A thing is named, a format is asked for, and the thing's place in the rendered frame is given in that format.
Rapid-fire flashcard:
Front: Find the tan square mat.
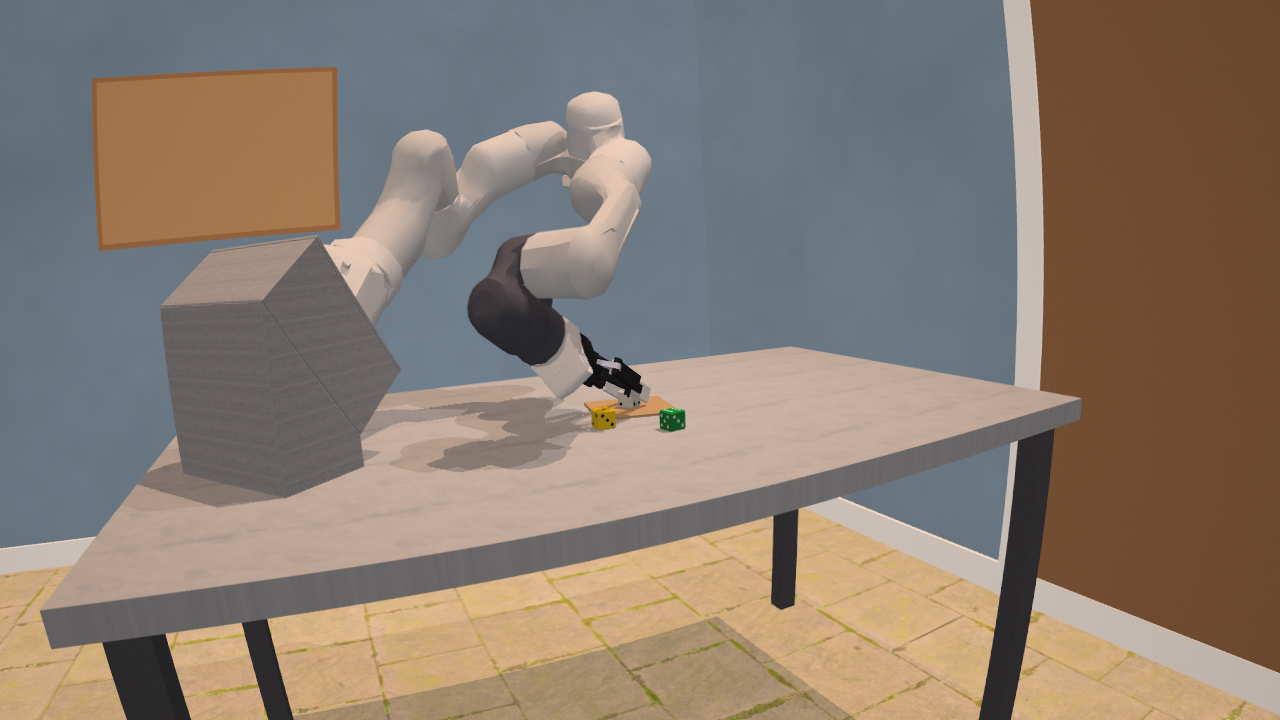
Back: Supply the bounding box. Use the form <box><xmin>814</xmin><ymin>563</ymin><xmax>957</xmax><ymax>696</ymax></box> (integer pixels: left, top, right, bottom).
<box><xmin>584</xmin><ymin>396</ymin><xmax>675</xmax><ymax>420</ymax></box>

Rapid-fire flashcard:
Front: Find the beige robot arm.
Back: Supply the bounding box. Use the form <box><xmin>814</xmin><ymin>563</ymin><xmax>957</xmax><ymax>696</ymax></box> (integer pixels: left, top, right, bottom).
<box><xmin>323</xmin><ymin>92</ymin><xmax>652</xmax><ymax>400</ymax></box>

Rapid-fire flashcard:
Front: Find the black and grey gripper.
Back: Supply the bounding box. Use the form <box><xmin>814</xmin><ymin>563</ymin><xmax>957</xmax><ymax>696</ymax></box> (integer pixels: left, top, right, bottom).
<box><xmin>580</xmin><ymin>333</ymin><xmax>652</xmax><ymax>404</ymax></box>

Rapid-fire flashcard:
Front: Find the green die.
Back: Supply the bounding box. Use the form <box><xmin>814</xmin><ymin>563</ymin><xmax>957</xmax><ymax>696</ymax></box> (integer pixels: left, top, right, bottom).
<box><xmin>659</xmin><ymin>407</ymin><xmax>686</xmax><ymax>432</ymax></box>

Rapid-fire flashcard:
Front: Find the yellow die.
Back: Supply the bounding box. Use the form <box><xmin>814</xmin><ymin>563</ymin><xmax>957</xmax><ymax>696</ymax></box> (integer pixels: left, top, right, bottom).
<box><xmin>591</xmin><ymin>407</ymin><xmax>616</xmax><ymax>430</ymax></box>

